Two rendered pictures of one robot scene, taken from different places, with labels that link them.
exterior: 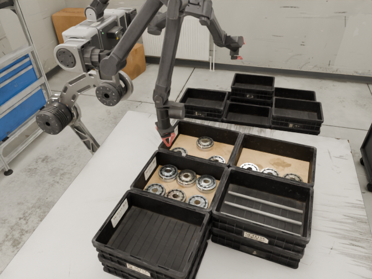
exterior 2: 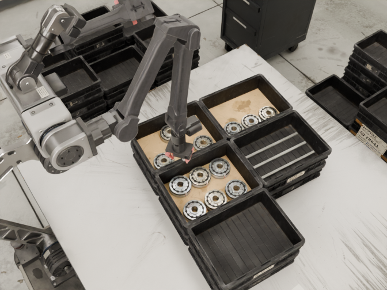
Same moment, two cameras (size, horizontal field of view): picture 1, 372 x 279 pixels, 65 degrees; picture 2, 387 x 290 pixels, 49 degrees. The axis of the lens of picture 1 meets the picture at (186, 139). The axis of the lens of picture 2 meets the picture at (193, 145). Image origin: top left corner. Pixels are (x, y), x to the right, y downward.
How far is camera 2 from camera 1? 1.14 m
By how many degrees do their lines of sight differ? 39
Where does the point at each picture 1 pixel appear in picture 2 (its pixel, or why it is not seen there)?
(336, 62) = not seen: outside the picture
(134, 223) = (213, 248)
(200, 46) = not seen: outside the picture
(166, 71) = (185, 98)
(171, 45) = (188, 71)
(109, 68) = (131, 133)
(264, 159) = (228, 110)
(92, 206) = (136, 278)
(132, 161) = (107, 207)
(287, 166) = (249, 103)
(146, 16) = (161, 58)
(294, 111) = not seen: hidden behind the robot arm
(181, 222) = (241, 213)
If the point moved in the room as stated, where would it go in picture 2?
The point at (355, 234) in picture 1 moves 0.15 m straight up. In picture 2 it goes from (321, 121) to (328, 103)
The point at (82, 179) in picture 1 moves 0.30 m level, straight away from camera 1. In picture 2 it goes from (86, 268) to (23, 256)
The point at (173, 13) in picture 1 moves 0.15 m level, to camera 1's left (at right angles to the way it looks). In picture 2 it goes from (196, 44) to (166, 70)
